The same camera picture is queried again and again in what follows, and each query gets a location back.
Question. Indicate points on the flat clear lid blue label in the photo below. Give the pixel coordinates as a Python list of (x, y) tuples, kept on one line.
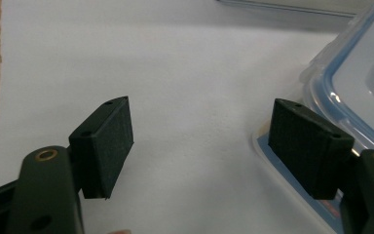
[(316, 210)]

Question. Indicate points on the clear container with blue seal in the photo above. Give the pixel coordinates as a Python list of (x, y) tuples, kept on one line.
[(354, 81)]

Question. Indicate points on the white paper sheet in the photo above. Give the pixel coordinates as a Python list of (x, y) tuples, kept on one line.
[(191, 81)]

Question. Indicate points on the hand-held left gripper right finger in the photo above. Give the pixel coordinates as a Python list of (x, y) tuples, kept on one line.
[(305, 146)]

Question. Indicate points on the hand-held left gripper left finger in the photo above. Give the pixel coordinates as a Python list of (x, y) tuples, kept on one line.
[(102, 152)]

